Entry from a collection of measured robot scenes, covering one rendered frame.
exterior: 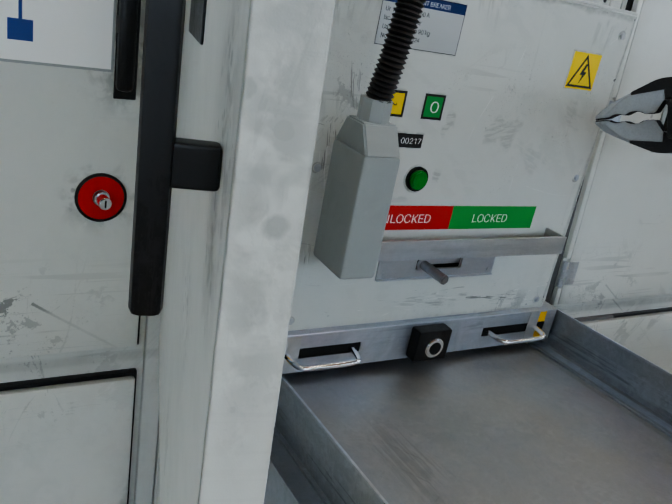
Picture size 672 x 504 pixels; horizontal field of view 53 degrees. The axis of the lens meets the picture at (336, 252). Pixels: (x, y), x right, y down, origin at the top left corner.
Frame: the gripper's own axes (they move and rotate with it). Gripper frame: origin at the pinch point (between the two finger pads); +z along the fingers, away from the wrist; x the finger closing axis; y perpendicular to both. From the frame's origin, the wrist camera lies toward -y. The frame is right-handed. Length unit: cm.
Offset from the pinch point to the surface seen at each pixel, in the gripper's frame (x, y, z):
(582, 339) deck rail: -34.1, 14.7, 9.1
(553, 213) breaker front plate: -13.4, 9.3, 11.6
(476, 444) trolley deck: -39.6, -19.9, 6.2
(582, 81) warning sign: 5.8, 6.3, 5.9
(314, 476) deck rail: -37, -42, 12
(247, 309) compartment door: -10, -71, -17
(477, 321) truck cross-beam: -29.6, -0.9, 18.7
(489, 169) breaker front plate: -6.1, -5.7, 13.4
